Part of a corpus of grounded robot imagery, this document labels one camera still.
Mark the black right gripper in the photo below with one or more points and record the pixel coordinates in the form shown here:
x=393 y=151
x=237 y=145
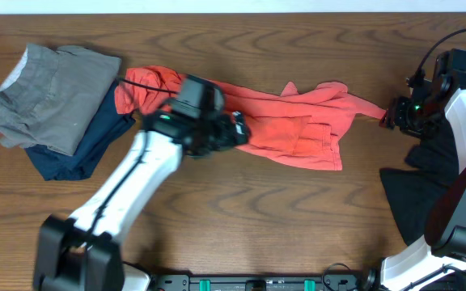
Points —
x=396 y=115

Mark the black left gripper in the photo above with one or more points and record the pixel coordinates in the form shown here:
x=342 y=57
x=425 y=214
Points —
x=225 y=139

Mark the red t-shirt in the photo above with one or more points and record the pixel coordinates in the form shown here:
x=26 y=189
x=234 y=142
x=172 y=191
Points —
x=295 y=129

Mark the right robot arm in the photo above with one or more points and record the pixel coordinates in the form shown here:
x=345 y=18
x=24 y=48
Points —
x=441 y=250

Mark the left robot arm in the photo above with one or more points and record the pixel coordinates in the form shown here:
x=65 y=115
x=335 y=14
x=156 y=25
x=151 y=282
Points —
x=83 y=252

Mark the black garment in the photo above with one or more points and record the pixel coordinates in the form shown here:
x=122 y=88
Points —
x=412 y=194

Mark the navy folded garment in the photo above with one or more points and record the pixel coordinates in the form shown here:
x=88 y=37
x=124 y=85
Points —
x=106 y=126

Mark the grey folded garment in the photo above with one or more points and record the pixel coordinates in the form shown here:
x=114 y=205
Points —
x=51 y=96

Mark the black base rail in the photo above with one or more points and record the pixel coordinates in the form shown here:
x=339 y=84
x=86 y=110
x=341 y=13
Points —
x=336 y=277

